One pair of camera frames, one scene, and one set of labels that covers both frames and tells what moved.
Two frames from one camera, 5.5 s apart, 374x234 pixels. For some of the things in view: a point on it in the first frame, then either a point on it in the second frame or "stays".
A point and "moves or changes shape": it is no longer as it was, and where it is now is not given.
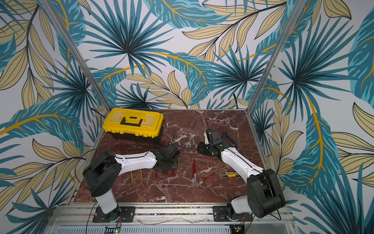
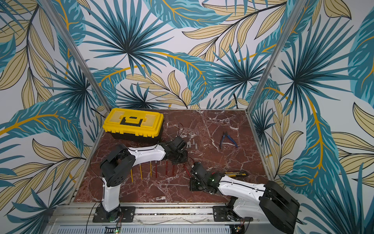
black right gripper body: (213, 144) -> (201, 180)
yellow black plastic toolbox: (134, 125) stays
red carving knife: (193, 179) moves or changes shape
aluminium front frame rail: (65, 213) stays
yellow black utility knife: (230, 174) stays
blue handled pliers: (224, 135) stays
